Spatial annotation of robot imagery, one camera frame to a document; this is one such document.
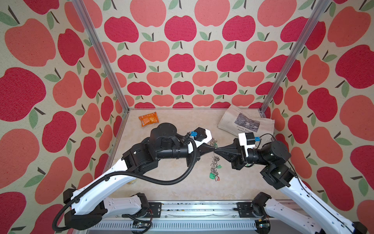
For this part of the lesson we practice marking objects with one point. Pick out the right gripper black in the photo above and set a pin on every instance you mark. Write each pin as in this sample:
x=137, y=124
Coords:
x=237, y=155

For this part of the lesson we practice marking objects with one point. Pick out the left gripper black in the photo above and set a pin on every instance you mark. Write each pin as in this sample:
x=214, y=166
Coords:
x=206, y=149

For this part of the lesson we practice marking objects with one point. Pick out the metal ring plate with keyrings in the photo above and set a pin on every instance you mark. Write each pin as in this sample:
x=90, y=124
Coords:
x=214, y=164

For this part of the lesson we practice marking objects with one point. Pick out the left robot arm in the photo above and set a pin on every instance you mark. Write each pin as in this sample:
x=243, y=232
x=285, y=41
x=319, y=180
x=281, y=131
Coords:
x=86, y=207

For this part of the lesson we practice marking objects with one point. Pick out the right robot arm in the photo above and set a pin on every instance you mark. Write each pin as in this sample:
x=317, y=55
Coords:
x=320, y=218

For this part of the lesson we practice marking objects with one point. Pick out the canvas Monet tote bag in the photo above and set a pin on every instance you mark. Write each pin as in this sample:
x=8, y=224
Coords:
x=236, y=121

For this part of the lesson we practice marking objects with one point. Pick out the orange snack packet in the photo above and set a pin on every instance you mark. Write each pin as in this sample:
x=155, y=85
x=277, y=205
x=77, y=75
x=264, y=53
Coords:
x=148, y=119

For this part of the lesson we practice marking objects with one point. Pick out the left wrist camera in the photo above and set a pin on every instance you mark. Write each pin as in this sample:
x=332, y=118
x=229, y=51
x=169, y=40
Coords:
x=201, y=136

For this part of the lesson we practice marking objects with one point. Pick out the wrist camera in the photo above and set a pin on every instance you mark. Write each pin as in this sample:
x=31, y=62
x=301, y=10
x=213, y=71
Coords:
x=248, y=141
x=201, y=136

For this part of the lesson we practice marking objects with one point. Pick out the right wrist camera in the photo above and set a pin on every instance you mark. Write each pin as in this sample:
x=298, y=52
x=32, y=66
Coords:
x=248, y=141

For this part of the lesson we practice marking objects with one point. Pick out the front aluminium rail base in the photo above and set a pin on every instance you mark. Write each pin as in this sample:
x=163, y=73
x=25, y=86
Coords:
x=137, y=213

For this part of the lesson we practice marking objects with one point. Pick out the right aluminium frame post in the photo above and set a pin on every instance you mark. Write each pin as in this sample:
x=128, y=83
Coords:
x=311, y=23

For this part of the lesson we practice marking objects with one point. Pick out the aluminium frame post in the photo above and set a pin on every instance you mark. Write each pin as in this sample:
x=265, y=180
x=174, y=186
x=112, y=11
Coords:
x=100, y=51
x=311, y=23

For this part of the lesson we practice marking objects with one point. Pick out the left aluminium frame post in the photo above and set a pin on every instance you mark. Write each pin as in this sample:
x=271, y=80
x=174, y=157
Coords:
x=100, y=51

